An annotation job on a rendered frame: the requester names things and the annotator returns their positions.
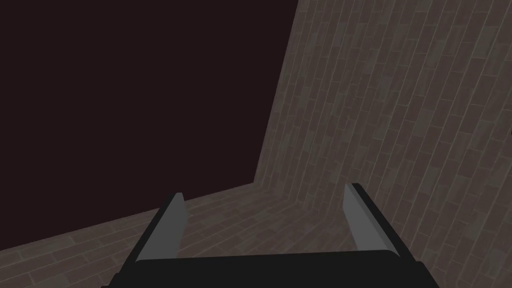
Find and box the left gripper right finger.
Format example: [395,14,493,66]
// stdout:
[343,182,417,263]

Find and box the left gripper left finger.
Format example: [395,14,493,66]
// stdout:
[127,191,189,263]

